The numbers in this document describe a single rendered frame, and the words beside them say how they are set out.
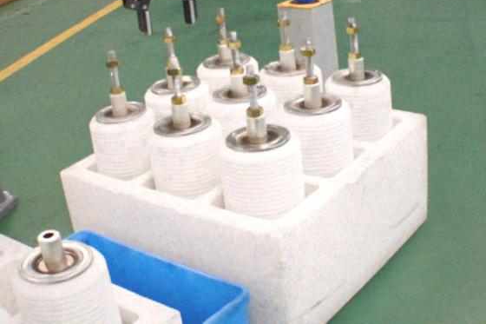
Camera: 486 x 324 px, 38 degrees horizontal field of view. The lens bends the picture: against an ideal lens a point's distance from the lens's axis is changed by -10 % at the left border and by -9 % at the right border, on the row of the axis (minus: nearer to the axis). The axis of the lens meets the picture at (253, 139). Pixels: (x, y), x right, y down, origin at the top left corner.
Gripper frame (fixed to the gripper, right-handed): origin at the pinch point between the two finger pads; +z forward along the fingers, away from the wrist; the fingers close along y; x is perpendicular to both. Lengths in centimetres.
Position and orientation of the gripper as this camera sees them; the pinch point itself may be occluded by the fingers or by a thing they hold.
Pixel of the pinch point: (167, 20)
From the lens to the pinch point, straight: 109.1
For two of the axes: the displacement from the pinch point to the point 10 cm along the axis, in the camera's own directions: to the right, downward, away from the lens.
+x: 5.1, 2.8, -8.2
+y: -8.5, 2.8, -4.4
